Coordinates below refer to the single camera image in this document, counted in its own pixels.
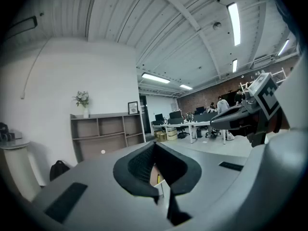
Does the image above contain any black picture frame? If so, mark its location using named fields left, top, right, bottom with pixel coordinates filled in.
left=128, top=101, right=139, bottom=116

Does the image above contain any grey wooden shelf unit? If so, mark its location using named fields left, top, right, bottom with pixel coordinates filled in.
left=70, top=113, right=146, bottom=164

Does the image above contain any white office desk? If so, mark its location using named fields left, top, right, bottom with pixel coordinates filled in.
left=151, top=120, right=227, bottom=145

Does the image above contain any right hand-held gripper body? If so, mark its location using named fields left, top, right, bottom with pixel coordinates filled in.
left=209, top=72, right=282, bottom=148

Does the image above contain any long ceiling light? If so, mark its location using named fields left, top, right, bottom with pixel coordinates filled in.
left=227, top=2, right=242, bottom=47
left=141, top=72, right=171, bottom=85

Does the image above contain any plant in white vase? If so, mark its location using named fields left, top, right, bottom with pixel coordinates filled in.
left=72, top=90, right=90, bottom=119

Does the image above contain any wooden box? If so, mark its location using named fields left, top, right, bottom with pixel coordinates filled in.
left=149, top=164, right=167, bottom=195

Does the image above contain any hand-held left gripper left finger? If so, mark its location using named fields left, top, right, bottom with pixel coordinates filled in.
left=113, top=141, right=160, bottom=205

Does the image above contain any black office chair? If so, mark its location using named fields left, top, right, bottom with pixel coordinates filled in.
left=177, top=125, right=191, bottom=140

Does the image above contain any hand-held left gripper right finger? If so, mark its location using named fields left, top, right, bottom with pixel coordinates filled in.
left=154, top=142, right=202, bottom=227

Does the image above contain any black bag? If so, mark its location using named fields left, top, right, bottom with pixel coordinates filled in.
left=0, top=122, right=15, bottom=142

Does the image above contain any brown cardboard box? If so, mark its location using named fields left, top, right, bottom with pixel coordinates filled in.
left=154, top=129, right=167, bottom=142

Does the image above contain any pale cardboard box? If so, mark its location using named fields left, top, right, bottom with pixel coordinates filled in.
left=166, top=128, right=178, bottom=141

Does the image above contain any black framed glass door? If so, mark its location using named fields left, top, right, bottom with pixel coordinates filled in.
left=139, top=93, right=151, bottom=136

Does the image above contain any white round counter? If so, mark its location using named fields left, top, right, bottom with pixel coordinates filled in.
left=0, top=128, right=42, bottom=202

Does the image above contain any white storage rack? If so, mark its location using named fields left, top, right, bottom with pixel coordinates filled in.
left=240, top=67, right=287, bottom=91

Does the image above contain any white wall conduit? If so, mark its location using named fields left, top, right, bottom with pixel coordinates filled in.
left=20, top=39, right=51, bottom=100

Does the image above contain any unlit black ceiling lamp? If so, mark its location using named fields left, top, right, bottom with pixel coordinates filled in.
left=9, top=15, right=39, bottom=38

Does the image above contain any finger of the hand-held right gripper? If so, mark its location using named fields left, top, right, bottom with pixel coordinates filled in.
left=230, top=126, right=255, bottom=138

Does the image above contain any black backpack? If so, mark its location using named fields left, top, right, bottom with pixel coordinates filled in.
left=49, top=160, right=71, bottom=182

